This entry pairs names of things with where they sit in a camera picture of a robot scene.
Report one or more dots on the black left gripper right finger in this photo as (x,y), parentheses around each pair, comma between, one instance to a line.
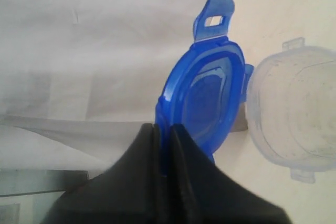
(203,194)

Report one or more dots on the clear plastic tall container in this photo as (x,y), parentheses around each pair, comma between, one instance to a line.
(290,109)

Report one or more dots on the blue container lid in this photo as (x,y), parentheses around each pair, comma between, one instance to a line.
(207,85)

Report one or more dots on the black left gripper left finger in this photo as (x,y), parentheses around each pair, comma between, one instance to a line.
(131,191)

